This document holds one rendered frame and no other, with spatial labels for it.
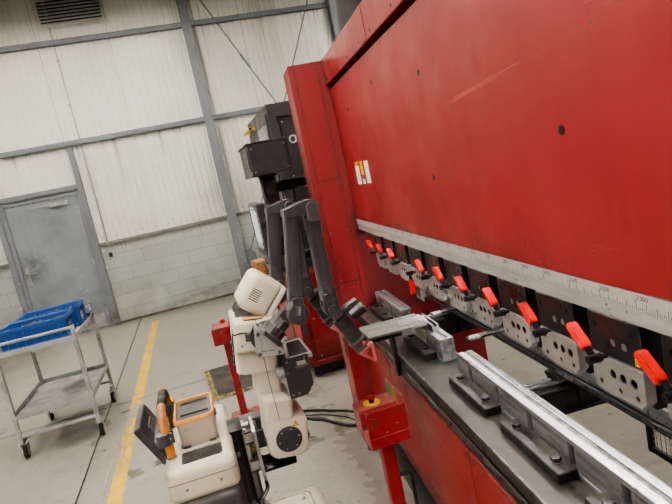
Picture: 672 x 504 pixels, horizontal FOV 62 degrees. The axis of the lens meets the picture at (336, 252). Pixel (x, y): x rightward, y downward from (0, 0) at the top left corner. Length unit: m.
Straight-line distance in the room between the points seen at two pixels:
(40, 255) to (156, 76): 3.24
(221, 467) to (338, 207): 1.65
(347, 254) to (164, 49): 6.82
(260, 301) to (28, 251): 7.61
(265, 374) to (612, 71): 1.66
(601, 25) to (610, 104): 0.13
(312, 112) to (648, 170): 2.41
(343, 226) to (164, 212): 6.31
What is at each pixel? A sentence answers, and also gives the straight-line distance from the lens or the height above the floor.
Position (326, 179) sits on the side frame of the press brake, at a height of 1.66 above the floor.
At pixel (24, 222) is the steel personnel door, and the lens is 9.54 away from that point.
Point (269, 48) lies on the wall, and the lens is 9.70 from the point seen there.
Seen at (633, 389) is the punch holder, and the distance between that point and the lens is 1.20.
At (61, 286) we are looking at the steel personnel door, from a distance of 9.53.
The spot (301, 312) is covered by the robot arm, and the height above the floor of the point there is 1.24.
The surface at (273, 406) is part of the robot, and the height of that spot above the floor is 0.87.
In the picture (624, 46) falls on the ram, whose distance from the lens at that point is 1.02.
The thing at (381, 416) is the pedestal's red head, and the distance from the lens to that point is 2.18.
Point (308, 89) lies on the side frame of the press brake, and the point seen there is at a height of 2.16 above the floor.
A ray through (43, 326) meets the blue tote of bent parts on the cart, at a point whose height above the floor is 0.97.
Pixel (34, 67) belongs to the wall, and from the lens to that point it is 9.71.
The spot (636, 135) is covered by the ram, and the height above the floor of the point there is 1.67.
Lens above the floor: 1.72
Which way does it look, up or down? 9 degrees down
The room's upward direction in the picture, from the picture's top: 12 degrees counter-clockwise
